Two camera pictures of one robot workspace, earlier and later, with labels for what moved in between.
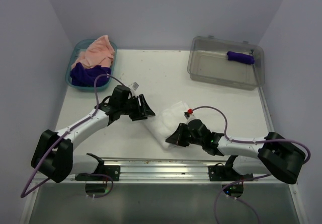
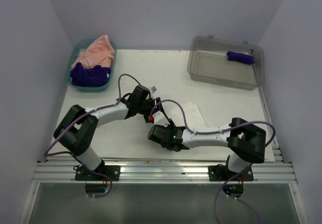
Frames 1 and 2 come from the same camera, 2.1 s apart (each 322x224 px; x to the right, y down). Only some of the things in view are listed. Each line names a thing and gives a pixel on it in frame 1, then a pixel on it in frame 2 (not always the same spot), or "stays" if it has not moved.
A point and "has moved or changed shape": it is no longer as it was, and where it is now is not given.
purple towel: [240, 57] stays
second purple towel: [85, 77] stays
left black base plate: [113, 171] stays
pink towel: [100, 53] stays
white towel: [167, 121] has moved or changed shape
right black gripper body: [198, 141] to [171, 127]
